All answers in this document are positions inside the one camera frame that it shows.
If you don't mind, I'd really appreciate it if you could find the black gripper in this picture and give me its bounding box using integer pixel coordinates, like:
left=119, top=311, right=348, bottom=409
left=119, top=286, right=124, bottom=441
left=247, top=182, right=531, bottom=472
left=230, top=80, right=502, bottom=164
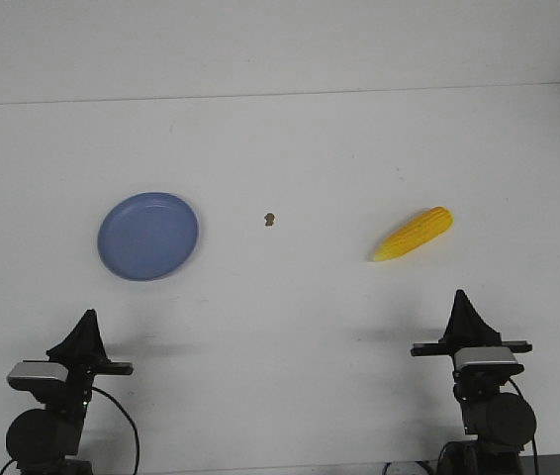
left=46, top=309, right=134, bottom=384
left=410, top=289, right=532, bottom=357

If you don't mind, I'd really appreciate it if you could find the yellow corn cob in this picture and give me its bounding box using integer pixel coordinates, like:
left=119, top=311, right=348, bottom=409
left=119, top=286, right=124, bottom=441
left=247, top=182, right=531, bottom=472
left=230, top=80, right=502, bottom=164
left=371, top=207, right=453, bottom=262

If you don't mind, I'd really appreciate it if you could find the blue round plate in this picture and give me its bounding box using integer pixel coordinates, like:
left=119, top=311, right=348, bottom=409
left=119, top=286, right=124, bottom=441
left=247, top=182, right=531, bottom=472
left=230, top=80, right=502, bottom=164
left=96, top=192, right=200, bottom=281

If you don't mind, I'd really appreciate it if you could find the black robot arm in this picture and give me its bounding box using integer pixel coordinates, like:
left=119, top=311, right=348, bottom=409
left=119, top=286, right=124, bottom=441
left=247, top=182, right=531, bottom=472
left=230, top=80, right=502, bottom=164
left=410, top=289, right=537, bottom=474
left=5, top=309, right=140, bottom=474

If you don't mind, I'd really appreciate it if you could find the small brown table mark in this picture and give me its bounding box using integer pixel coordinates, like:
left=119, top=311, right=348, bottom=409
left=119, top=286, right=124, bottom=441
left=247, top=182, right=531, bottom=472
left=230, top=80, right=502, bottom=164
left=264, top=213, right=276, bottom=227

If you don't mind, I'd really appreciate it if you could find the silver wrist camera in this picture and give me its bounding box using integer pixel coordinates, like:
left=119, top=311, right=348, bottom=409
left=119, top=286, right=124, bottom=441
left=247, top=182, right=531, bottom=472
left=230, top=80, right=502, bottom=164
left=6, top=361, right=68, bottom=392
left=453, top=347, right=519, bottom=372

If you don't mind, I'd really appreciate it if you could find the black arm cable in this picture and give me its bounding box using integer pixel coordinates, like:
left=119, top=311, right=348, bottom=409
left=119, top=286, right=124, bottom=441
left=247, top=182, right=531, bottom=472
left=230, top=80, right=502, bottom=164
left=505, top=378, right=541, bottom=475
left=0, top=385, right=140, bottom=475

